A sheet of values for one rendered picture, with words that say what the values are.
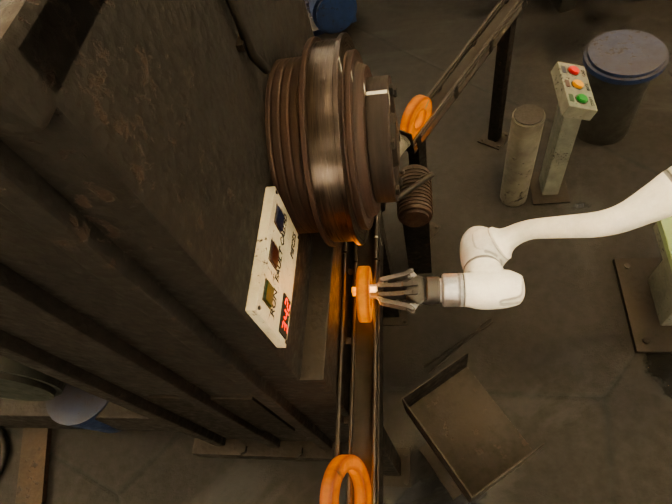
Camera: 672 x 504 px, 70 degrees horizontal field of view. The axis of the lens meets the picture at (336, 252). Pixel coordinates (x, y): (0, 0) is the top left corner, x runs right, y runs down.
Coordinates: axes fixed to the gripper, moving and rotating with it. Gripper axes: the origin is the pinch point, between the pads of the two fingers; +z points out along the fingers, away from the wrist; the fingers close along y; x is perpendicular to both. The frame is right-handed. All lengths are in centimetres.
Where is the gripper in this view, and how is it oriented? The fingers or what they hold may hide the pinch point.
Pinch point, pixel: (364, 291)
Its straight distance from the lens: 132.3
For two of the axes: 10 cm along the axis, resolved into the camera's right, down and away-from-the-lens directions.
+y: 0.5, -8.6, 5.0
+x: -1.4, -5.1, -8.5
